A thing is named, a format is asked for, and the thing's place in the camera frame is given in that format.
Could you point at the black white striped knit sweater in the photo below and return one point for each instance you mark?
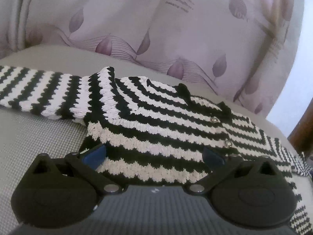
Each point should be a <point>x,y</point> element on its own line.
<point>154,133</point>

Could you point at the pink floral leaf curtain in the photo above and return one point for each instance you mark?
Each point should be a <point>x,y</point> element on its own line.
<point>242,50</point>

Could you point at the brown wooden furniture frame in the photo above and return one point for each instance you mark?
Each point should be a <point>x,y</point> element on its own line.
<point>301,136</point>

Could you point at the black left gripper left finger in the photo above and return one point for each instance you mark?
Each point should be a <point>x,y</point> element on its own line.
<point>56,193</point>

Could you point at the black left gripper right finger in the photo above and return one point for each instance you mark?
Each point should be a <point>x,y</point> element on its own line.
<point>250,194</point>

